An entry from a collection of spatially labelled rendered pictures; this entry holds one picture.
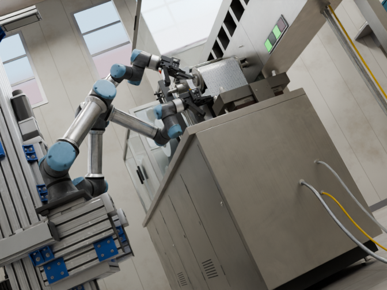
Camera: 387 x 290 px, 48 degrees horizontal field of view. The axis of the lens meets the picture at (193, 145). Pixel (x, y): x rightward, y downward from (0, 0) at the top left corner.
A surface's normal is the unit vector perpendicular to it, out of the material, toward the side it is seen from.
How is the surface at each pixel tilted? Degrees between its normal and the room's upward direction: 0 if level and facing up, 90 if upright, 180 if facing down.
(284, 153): 90
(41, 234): 90
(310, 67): 90
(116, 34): 90
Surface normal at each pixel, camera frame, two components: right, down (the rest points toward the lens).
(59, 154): 0.38, -0.32
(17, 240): 0.04, -0.29
